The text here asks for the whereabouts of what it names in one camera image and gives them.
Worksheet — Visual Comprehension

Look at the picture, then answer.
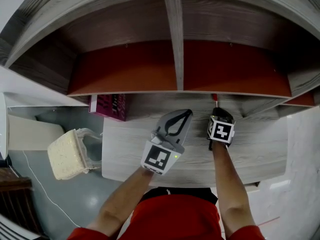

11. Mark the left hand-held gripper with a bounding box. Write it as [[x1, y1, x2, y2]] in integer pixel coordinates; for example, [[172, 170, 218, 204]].
[[140, 108, 194, 176]]

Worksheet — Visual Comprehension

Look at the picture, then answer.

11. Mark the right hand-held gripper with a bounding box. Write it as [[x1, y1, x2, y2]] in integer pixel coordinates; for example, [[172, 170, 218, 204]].
[[206, 107, 237, 151]]

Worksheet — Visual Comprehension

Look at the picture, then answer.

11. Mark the magenta book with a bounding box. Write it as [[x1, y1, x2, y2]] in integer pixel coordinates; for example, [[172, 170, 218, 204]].
[[88, 93, 127, 122]]

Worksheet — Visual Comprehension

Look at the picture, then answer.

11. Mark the person's left forearm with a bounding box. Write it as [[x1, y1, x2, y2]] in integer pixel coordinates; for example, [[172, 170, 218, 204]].
[[84, 167, 155, 236]]

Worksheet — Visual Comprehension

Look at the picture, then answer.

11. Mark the person's right forearm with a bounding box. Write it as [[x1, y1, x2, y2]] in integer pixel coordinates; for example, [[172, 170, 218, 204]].
[[211, 141, 259, 238]]

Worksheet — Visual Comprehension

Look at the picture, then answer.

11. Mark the grey wooden desk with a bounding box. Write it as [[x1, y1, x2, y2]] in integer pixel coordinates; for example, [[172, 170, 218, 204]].
[[101, 93, 288, 187]]

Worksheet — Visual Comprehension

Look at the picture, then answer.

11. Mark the person's red clothing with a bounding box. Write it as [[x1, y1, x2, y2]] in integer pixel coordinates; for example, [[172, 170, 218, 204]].
[[66, 187, 266, 240]]

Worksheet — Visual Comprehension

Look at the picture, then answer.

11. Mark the cream cushioned chair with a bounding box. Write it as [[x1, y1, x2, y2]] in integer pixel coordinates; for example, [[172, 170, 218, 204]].
[[47, 127, 104, 181]]

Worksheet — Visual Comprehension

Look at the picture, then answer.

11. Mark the grey wooden shelf unit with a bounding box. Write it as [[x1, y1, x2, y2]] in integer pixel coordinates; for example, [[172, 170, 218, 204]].
[[0, 0, 320, 117]]

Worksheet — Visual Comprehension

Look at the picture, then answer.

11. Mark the dark wooden furniture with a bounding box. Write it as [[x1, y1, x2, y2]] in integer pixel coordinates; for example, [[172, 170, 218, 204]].
[[0, 167, 44, 235]]

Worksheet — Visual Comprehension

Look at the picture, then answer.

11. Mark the white appliance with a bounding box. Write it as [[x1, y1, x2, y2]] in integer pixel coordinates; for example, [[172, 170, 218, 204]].
[[0, 91, 10, 160]]

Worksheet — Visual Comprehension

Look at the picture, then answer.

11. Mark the white floor cable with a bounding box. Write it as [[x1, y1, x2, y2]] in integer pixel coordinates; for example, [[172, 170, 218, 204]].
[[21, 149, 81, 229]]

